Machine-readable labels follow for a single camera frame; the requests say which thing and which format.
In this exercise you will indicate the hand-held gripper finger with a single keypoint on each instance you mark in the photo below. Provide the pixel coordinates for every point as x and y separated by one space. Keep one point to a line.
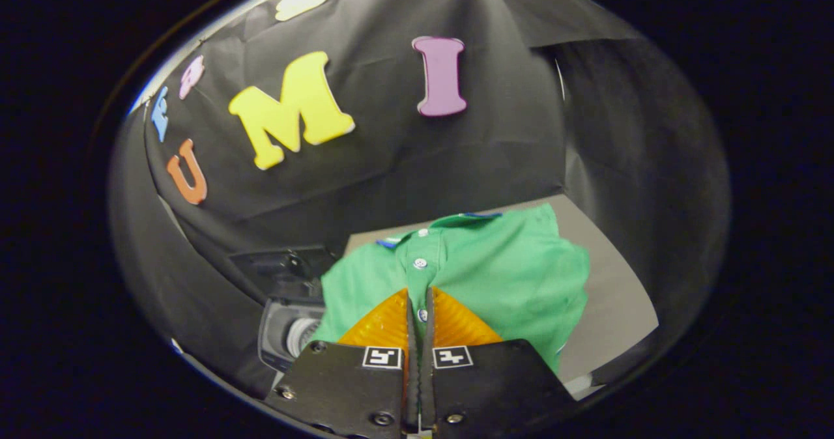
412 393
427 393

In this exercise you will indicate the green polo shirt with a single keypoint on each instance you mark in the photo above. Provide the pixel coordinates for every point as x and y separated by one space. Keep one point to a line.
508 276

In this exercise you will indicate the beige cabinet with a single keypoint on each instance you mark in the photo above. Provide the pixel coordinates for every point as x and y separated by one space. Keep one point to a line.
612 302

